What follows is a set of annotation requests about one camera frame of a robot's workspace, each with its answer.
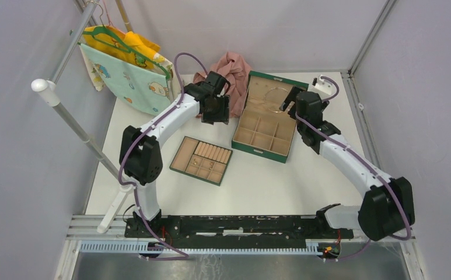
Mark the green jewelry box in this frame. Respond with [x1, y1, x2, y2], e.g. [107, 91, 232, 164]
[232, 71, 308, 163]

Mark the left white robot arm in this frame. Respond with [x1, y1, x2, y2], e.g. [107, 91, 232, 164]
[118, 71, 231, 238]

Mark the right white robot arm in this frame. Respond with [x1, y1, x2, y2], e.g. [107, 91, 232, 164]
[280, 87, 415, 241]

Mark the pink crumpled cloth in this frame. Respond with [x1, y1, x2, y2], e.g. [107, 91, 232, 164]
[208, 51, 252, 118]

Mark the mint cartoon print cloth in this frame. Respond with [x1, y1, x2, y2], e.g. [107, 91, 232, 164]
[80, 44, 174, 116]

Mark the yellow garment on hanger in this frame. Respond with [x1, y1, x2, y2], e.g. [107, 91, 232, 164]
[82, 24, 163, 67]

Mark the green clothes hanger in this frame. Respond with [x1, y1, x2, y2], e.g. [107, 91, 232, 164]
[82, 24, 171, 82]

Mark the silver clothes rack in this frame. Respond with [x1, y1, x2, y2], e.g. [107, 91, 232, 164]
[30, 0, 133, 235]

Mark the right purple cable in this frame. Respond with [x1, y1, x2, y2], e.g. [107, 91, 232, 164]
[295, 76, 412, 260]

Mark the purple cable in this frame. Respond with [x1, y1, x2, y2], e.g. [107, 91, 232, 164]
[117, 52, 211, 261]
[295, 76, 412, 260]

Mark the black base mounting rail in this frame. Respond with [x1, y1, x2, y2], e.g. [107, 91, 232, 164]
[124, 214, 354, 250]

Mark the white slotted cable duct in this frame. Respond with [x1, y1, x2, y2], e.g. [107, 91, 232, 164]
[79, 239, 323, 256]

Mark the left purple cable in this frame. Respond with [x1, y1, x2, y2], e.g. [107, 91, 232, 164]
[117, 52, 211, 261]

